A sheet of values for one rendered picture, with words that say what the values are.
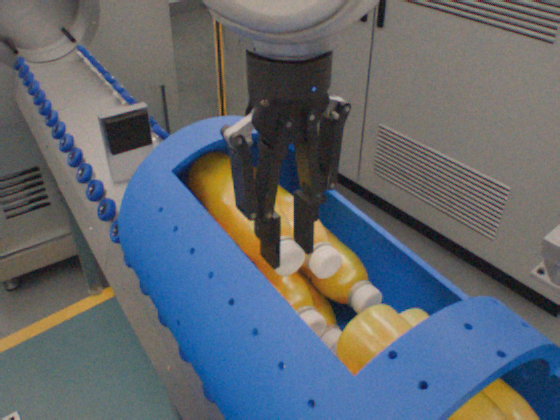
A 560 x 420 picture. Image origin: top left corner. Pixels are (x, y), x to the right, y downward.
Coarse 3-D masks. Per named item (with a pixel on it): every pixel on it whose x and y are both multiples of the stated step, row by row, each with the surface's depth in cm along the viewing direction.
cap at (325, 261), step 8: (320, 248) 63; (328, 248) 63; (312, 256) 63; (320, 256) 62; (328, 256) 62; (336, 256) 63; (312, 264) 63; (320, 264) 62; (328, 264) 63; (336, 264) 64; (320, 272) 63; (328, 272) 64
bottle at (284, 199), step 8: (280, 192) 70; (288, 192) 71; (280, 200) 68; (288, 200) 69; (288, 208) 67; (288, 216) 66; (320, 224) 66; (320, 232) 65; (320, 240) 65; (304, 264) 65
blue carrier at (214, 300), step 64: (192, 128) 66; (128, 192) 66; (128, 256) 68; (192, 256) 54; (384, 256) 67; (192, 320) 53; (256, 320) 46; (448, 320) 41; (512, 320) 43; (256, 384) 44; (320, 384) 40; (384, 384) 38; (448, 384) 36; (512, 384) 54
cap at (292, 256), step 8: (288, 240) 59; (288, 248) 57; (296, 248) 58; (288, 256) 58; (296, 256) 58; (304, 256) 59; (288, 264) 58; (296, 264) 59; (280, 272) 58; (288, 272) 59
